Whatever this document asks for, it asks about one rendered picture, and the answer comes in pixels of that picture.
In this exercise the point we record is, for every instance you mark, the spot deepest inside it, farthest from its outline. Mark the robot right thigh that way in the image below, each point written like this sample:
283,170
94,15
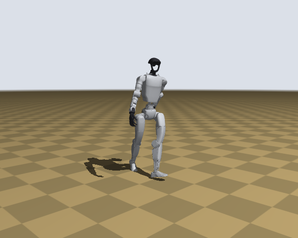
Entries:
139,128

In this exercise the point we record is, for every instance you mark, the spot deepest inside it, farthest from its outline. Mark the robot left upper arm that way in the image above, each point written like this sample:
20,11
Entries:
164,82

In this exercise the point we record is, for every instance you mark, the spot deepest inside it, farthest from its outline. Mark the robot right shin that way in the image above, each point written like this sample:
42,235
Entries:
135,151

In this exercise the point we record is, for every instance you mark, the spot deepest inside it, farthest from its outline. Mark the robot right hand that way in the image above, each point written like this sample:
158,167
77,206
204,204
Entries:
132,116

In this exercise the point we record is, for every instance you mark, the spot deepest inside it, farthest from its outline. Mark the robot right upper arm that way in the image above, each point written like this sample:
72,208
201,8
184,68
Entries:
139,84

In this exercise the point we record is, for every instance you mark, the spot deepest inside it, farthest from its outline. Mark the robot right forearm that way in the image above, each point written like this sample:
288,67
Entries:
133,102

